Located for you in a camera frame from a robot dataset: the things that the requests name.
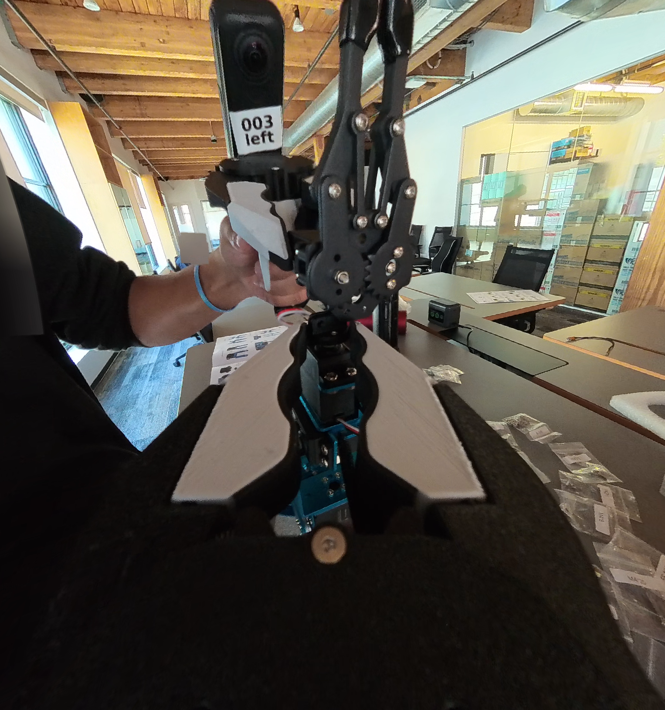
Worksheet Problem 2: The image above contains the printed instruction sheet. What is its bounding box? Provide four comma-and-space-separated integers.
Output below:
210, 324, 291, 388

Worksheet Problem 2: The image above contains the black desk panel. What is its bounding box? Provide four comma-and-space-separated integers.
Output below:
452, 325, 568, 380

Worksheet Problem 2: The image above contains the dark grey desk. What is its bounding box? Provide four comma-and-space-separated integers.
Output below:
180, 291, 665, 710

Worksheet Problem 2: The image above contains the black cylindrical flask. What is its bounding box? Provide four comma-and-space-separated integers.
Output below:
373, 313, 402, 349

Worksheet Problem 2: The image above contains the large window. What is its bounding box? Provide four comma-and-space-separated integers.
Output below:
0, 61, 67, 217

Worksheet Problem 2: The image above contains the pile of small parts bags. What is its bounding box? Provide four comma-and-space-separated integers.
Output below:
486, 413, 665, 710

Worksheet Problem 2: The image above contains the blue wristband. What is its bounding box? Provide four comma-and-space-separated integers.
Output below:
193, 263, 229, 315

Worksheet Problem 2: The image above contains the beige office table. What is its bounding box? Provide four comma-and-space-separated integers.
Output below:
405, 272, 567, 325

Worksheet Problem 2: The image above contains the small clear parts bag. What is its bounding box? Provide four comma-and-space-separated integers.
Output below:
423, 363, 465, 387

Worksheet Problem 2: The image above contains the white paper sheet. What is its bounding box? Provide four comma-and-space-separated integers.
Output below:
467, 288, 534, 307

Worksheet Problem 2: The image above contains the white foam packing piece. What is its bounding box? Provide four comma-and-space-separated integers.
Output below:
608, 389, 665, 453

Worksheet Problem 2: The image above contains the black office chair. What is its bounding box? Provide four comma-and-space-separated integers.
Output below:
413, 226, 465, 277
491, 244, 558, 335

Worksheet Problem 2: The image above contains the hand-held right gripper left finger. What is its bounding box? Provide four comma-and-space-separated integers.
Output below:
172, 322, 309, 513

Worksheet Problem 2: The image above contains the person's left hand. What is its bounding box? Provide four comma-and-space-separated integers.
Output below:
195, 217, 311, 336

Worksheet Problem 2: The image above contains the person's left forearm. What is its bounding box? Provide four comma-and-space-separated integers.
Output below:
9, 178, 217, 351

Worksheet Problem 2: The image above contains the brown wooden desk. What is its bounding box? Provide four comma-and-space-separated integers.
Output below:
541, 305, 665, 389

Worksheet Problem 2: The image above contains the small black box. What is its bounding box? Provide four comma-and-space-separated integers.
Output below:
426, 297, 463, 332

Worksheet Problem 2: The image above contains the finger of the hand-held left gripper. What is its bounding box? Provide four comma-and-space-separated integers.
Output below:
226, 181, 286, 258
254, 247, 275, 294

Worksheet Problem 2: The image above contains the blue toy robot arm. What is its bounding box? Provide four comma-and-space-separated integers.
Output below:
288, 311, 369, 537

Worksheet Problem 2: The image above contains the thin black cable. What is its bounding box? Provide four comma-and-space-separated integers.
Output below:
563, 333, 618, 358

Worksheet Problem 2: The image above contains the silver ventilation duct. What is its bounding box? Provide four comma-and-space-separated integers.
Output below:
282, 0, 479, 154

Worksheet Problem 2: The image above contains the black toy robot claw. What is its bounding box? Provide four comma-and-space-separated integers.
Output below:
297, 0, 420, 320

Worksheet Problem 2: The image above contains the shelf of cardboard boxes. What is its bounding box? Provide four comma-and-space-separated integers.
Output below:
546, 126, 649, 314

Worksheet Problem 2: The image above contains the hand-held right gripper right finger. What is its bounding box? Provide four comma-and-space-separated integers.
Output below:
357, 328, 487, 513

